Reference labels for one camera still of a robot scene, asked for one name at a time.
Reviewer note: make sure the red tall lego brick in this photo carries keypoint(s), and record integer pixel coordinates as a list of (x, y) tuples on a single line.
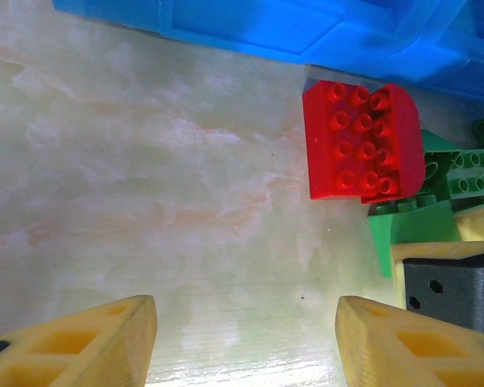
[(326, 145)]

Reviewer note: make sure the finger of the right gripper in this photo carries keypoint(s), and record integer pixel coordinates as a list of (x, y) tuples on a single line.
[(482, 225), (447, 290)]

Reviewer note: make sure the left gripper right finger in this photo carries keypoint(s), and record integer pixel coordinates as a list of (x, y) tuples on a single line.
[(407, 354)]

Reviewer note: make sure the blue three-compartment bin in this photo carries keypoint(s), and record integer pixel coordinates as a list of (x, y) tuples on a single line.
[(266, 24)]

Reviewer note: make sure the green lego plate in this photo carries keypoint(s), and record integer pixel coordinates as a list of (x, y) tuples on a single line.
[(476, 173)]

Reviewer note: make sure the red curved lego brick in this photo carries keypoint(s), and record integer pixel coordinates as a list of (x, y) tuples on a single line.
[(403, 141)]

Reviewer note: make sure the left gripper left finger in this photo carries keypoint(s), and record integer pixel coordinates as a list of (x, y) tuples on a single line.
[(64, 354)]

